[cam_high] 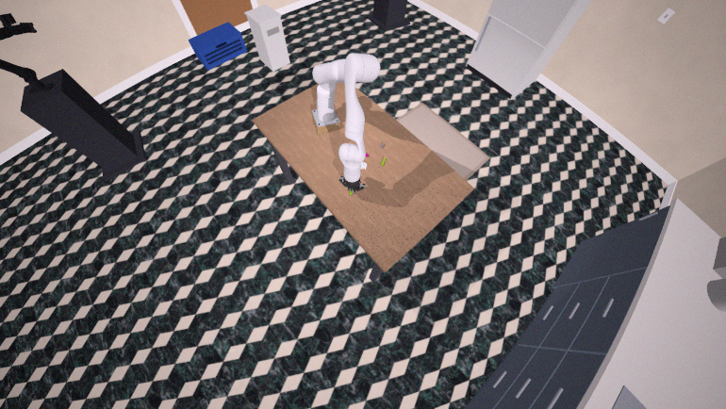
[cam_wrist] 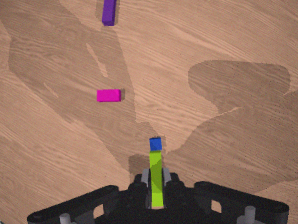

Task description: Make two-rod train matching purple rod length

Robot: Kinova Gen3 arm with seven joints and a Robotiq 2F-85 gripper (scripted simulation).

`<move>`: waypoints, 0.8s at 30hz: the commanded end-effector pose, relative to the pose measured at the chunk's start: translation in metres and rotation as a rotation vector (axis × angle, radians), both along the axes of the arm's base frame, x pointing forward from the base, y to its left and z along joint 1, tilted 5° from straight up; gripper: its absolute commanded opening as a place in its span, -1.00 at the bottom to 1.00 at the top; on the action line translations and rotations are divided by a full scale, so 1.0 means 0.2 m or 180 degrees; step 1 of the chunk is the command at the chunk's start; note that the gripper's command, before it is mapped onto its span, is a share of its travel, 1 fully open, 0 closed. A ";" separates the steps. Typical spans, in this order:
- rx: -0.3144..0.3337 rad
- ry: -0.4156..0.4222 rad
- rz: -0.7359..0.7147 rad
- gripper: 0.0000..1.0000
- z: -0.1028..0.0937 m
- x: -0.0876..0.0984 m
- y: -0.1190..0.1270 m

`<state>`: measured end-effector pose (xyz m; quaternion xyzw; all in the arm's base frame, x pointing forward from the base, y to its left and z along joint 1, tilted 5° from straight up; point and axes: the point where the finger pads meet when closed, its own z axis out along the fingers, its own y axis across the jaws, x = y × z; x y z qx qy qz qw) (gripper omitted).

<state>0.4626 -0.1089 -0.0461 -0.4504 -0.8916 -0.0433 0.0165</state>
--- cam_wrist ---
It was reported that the lime green rod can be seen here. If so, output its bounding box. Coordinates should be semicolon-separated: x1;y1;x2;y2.
149;151;163;207

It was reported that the magenta block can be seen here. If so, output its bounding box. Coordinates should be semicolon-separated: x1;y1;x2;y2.
97;89;121;102

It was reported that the small blue cube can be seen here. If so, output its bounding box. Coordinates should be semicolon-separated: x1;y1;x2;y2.
149;137;162;151

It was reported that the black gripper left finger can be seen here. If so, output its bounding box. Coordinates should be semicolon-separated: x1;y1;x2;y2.
27;169;152;224

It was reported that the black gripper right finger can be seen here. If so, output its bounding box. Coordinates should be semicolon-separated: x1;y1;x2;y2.
161;168;289;224

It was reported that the purple rod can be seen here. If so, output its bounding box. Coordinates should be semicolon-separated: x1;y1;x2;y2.
102;0;117;26

